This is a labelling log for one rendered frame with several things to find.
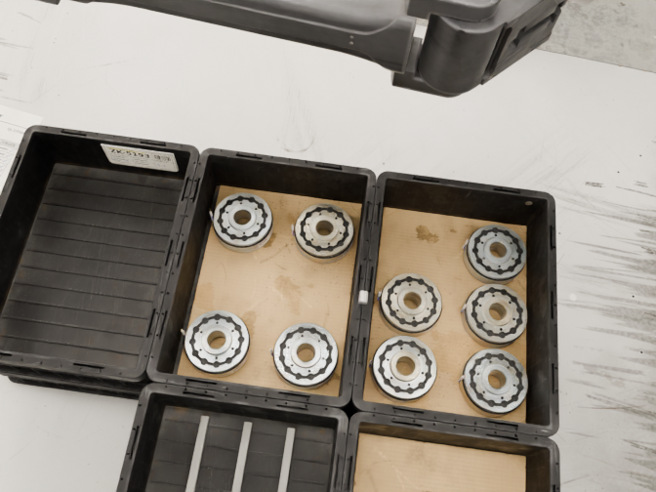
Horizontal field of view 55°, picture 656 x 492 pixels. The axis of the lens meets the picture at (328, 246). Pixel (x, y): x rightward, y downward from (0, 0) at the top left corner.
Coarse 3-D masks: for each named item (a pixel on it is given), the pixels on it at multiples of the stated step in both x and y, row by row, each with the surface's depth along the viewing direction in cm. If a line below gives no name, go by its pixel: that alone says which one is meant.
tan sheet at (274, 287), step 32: (224, 192) 115; (256, 192) 115; (288, 224) 113; (224, 256) 110; (256, 256) 110; (288, 256) 111; (352, 256) 111; (224, 288) 108; (256, 288) 108; (288, 288) 108; (320, 288) 108; (192, 320) 105; (256, 320) 106; (288, 320) 106; (320, 320) 106; (256, 352) 103; (256, 384) 101
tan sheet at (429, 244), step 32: (384, 224) 114; (416, 224) 114; (448, 224) 114; (480, 224) 114; (384, 256) 111; (416, 256) 111; (448, 256) 112; (448, 288) 109; (512, 288) 110; (448, 320) 107; (448, 352) 105; (512, 352) 105; (448, 384) 103; (480, 416) 101; (512, 416) 101
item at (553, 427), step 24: (384, 192) 105; (504, 192) 106; (528, 192) 106; (552, 216) 104; (552, 240) 103; (552, 264) 101; (552, 288) 99; (552, 312) 99; (360, 336) 95; (552, 336) 96; (360, 360) 93; (552, 360) 94; (360, 384) 92; (552, 384) 94; (360, 408) 91; (384, 408) 91; (408, 408) 91; (552, 408) 92; (528, 432) 90; (552, 432) 90
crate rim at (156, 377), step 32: (256, 160) 107; (288, 160) 107; (192, 192) 104; (192, 224) 102; (160, 320) 95; (352, 320) 96; (160, 352) 93; (352, 352) 94; (192, 384) 91; (224, 384) 91; (352, 384) 92
